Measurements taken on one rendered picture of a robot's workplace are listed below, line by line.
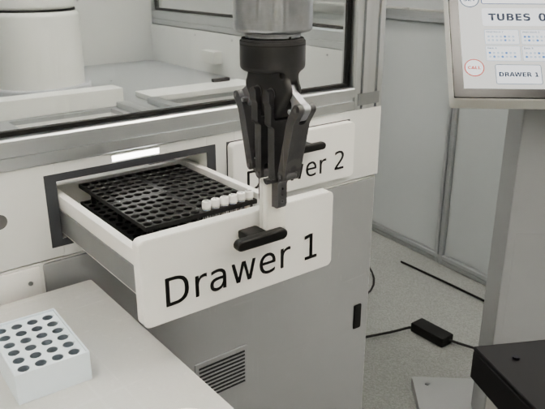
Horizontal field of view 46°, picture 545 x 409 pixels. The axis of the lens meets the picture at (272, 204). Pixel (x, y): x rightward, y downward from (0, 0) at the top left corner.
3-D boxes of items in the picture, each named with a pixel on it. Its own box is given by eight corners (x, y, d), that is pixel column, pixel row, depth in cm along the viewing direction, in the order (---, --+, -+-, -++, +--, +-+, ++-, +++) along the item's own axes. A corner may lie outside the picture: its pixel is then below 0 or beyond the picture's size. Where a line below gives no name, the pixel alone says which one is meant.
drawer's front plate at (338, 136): (353, 174, 130) (355, 121, 126) (233, 205, 113) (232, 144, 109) (347, 173, 131) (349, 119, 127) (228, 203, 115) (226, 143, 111)
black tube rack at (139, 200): (257, 240, 94) (257, 199, 92) (148, 273, 84) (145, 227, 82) (181, 199, 111) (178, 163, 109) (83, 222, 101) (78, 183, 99)
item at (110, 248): (314, 253, 91) (315, 213, 89) (149, 308, 76) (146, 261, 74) (173, 182, 121) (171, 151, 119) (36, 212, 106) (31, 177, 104)
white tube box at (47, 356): (92, 378, 75) (89, 350, 74) (19, 406, 71) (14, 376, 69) (57, 333, 85) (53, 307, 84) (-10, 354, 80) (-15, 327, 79)
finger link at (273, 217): (281, 174, 79) (285, 176, 79) (281, 227, 82) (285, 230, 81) (262, 179, 77) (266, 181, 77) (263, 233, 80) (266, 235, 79)
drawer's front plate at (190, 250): (331, 264, 91) (333, 190, 87) (144, 330, 74) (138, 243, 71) (323, 260, 92) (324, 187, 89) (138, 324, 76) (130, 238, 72)
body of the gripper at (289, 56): (323, 35, 71) (320, 118, 75) (276, 29, 78) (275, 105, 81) (268, 40, 67) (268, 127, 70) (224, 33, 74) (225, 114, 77)
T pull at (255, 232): (288, 238, 79) (288, 227, 79) (238, 253, 75) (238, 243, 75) (270, 229, 82) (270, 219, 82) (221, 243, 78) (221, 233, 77)
